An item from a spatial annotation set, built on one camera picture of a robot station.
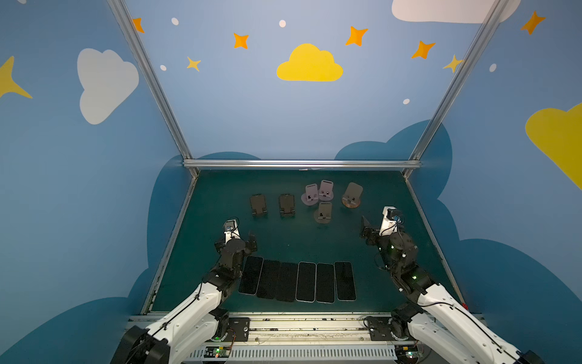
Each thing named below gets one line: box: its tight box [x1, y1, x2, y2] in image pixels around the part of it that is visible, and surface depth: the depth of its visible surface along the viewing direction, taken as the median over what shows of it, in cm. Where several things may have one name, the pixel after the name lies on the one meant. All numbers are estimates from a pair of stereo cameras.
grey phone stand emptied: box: [300, 183, 319, 207], surface depth 107 cm
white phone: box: [295, 260, 317, 304], surface depth 86 cm
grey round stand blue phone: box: [313, 201, 332, 224], surface depth 103 cm
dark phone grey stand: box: [275, 262, 298, 303], surface depth 86 cm
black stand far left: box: [250, 193, 268, 217], surface depth 104 cm
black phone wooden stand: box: [315, 262, 336, 305], surface depth 84 cm
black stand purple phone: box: [278, 194, 296, 219], surface depth 105 cm
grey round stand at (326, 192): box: [318, 178, 334, 202], surface depth 109 cm
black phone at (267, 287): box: [256, 259, 281, 300], surface depth 85 cm
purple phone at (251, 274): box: [237, 255, 265, 296], surface depth 87 cm
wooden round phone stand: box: [341, 182, 363, 209], surface depth 106 cm
